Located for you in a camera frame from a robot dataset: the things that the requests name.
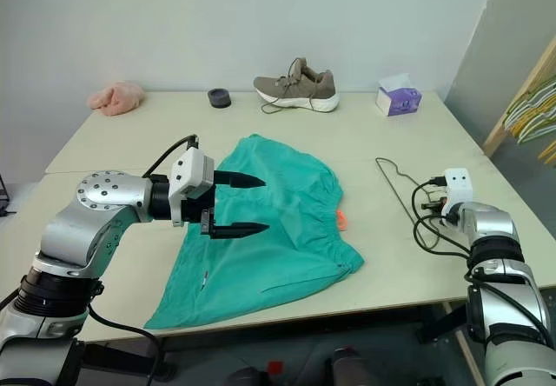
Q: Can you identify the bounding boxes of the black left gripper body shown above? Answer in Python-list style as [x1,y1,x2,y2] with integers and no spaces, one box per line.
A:
[180,183,218,236]

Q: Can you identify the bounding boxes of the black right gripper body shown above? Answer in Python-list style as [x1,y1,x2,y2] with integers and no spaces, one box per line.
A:
[420,190,451,227]

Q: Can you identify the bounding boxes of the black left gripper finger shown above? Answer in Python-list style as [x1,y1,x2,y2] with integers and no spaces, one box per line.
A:
[210,223,271,241]
[214,170,267,190]

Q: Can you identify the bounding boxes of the green shorts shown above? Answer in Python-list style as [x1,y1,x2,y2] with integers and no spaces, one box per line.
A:
[142,132,366,330]

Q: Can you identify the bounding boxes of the thin dark wire hanger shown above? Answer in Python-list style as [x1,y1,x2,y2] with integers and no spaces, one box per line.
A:
[374,156,440,226]

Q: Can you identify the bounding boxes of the black round cap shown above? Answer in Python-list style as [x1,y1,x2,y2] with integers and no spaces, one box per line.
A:
[207,88,233,110]

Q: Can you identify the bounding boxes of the wooden clothes rack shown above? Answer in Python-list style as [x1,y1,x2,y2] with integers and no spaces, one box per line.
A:
[482,33,556,157]

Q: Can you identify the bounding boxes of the purple and white tissue box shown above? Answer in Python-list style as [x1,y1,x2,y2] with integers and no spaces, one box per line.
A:
[375,72,424,118]

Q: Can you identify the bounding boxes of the taupe sneaker with white sole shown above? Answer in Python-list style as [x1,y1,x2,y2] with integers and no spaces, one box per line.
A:
[253,57,340,115]

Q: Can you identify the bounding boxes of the pink fluffy cloth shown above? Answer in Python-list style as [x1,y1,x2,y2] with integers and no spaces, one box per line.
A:
[86,80,147,116]

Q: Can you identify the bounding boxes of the beige table leg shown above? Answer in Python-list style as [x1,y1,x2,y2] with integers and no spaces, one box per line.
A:
[441,302,484,386]

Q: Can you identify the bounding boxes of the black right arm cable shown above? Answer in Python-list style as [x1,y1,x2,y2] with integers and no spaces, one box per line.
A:
[411,176,556,348]

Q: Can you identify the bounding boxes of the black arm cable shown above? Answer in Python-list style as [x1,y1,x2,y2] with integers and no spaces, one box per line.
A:
[411,176,556,348]
[88,133,202,374]

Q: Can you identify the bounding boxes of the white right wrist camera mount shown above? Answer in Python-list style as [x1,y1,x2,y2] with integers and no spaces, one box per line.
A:
[441,167,473,207]

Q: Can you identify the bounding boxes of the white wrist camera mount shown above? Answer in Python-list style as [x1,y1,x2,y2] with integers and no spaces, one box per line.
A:
[441,167,473,207]
[168,147,216,227]

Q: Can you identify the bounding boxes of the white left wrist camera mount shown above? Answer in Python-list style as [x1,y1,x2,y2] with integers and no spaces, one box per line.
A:
[168,147,216,227]

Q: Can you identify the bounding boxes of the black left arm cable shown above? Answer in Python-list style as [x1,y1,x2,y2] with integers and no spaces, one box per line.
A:
[88,133,202,374]

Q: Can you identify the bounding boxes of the yellow wire hanger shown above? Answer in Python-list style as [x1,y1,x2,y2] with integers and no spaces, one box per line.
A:
[537,138,556,162]
[510,110,556,143]

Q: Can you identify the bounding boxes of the white wire hanger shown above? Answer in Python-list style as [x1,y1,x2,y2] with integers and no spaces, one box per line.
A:
[507,98,556,144]

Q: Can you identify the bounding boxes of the green wire hanger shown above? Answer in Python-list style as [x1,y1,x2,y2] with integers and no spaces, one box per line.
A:
[506,75,556,120]

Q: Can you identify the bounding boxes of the black metal frame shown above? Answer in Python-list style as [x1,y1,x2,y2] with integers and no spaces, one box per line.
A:
[0,172,17,219]

